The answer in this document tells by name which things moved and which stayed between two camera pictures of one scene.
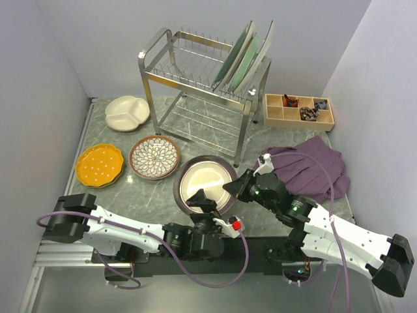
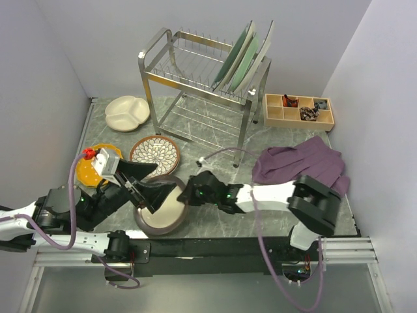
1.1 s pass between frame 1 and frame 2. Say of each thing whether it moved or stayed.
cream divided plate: stayed
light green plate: stayed
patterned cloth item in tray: stayed
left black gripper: moved
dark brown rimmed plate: moved
